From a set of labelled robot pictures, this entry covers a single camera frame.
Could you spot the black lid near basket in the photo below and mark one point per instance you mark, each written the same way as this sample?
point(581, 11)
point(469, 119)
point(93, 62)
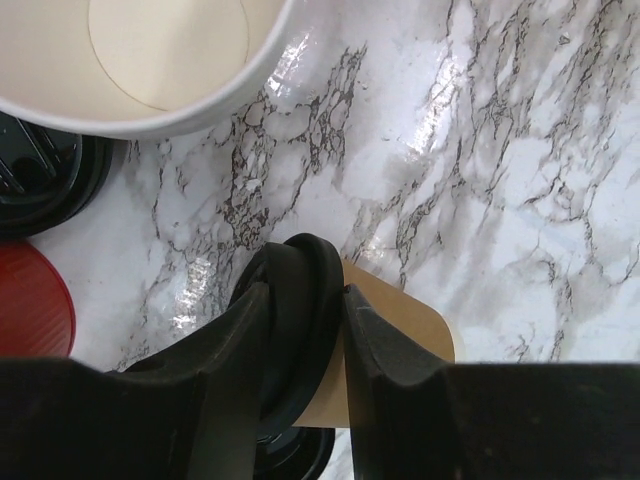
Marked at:
point(47, 176)

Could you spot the stack of paper cups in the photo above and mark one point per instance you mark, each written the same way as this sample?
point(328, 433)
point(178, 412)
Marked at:
point(137, 69)

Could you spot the brown paper coffee cup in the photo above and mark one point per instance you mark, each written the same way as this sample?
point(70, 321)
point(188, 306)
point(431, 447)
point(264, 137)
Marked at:
point(389, 341)

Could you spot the red straw holder cup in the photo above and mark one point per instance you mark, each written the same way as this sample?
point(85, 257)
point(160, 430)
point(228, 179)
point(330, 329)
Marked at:
point(37, 312)

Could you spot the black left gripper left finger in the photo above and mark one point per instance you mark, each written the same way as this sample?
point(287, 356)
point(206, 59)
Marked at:
point(190, 411)

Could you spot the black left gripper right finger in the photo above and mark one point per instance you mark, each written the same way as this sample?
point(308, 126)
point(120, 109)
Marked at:
point(508, 421)

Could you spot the black plastic cup lid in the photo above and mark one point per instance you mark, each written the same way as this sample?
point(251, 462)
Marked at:
point(305, 282)

